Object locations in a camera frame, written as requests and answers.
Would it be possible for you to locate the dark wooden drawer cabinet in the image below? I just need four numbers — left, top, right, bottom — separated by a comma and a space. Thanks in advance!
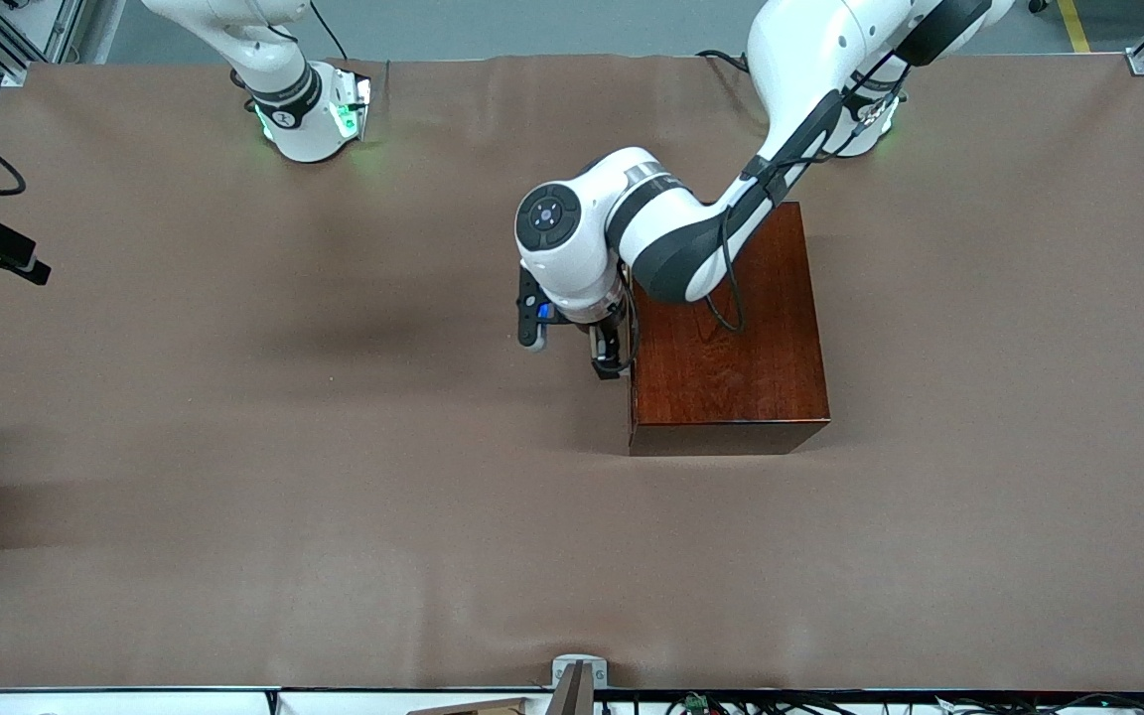
629, 201, 831, 458

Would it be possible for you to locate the brown table cover mat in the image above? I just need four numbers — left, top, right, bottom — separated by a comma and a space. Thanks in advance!
0, 52, 1144, 694

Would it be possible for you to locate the brown cardboard piece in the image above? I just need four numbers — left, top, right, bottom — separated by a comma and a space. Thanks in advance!
406, 697, 533, 715

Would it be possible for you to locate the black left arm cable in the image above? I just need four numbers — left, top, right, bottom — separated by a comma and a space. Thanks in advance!
706, 60, 930, 335

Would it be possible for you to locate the aluminium frame with diagonal bars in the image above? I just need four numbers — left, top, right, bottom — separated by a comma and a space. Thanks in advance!
0, 0, 86, 88

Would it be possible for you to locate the grey metal bracket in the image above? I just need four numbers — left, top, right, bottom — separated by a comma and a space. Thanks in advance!
551, 653, 609, 691

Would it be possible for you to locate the grey upright post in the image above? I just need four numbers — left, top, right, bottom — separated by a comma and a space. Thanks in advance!
547, 663, 595, 715

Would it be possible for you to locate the black right base cable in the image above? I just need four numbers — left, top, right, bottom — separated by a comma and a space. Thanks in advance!
309, 0, 351, 61

